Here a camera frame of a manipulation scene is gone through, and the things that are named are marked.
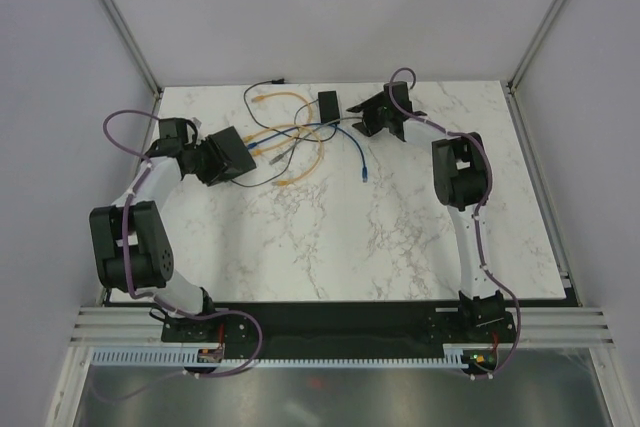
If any black network switch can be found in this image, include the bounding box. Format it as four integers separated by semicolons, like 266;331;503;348
199;127;256;186

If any blue ethernet cable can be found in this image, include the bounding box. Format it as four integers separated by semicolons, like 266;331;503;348
246;121;371;183

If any yellow ethernet cable long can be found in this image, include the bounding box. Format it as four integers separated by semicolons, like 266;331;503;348
244;124;326;187

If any yellow ethernet cable short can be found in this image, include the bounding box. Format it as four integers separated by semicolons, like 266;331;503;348
245;91;313;155

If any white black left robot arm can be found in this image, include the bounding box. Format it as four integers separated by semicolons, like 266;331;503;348
89;110;219;341

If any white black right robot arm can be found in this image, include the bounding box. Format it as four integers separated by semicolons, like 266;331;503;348
348;81;506;341

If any black power adapter box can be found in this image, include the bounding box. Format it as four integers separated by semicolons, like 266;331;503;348
318;90;341;124

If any purple robot cable right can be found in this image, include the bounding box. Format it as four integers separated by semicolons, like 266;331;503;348
388;66;524;382

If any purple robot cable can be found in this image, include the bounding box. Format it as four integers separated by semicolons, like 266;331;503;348
388;66;524;382
89;109;265;403

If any black power adapter cable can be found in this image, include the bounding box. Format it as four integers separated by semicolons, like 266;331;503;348
229;77;346;189

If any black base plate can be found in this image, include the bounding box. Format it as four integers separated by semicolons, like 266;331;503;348
150;301;518;359

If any purple robot cable left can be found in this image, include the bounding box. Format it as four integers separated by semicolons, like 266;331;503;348
89;109;265;403

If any aluminium frame rail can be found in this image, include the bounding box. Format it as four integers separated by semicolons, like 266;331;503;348
71;302;613;347

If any white slotted cable duct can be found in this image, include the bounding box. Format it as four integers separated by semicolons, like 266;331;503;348
90;344;497;369

